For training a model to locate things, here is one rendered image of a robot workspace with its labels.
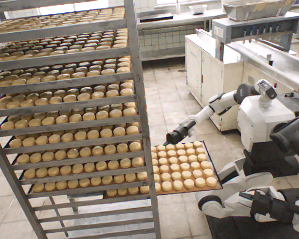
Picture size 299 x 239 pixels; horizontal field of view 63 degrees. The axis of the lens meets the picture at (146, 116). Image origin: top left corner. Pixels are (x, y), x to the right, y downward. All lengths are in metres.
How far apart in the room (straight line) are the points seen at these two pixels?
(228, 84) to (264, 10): 0.69
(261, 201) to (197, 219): 0.88
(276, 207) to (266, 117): 0.39
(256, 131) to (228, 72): 1.28
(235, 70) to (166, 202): 1.36
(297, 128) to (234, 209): 0.74
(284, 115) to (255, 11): 1.39
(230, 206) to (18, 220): 1.67
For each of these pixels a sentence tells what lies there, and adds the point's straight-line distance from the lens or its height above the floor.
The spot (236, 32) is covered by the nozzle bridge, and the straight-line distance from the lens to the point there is 2.49.
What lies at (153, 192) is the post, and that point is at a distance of 1.20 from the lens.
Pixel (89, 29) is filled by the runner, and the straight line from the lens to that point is 0.87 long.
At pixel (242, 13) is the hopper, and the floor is 1.25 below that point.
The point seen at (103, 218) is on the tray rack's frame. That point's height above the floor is 0.15.
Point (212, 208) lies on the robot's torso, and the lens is 1.58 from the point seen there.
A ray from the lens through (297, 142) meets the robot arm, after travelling 1.15.
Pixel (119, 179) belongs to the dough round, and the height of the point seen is 0.79.
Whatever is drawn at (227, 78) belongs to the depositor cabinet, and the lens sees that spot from 2.49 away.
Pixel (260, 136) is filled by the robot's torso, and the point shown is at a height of 0.92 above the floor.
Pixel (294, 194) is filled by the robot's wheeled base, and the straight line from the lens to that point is 1.85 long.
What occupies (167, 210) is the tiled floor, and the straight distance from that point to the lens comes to 2.09.
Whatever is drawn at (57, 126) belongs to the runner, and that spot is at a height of 1.15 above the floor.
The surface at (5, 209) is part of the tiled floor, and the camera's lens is 2.58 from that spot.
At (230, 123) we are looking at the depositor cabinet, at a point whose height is 0.17.
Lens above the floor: 1.64
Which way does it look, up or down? 30 degrees down
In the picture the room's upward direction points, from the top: 7 degrees counter-clockwise
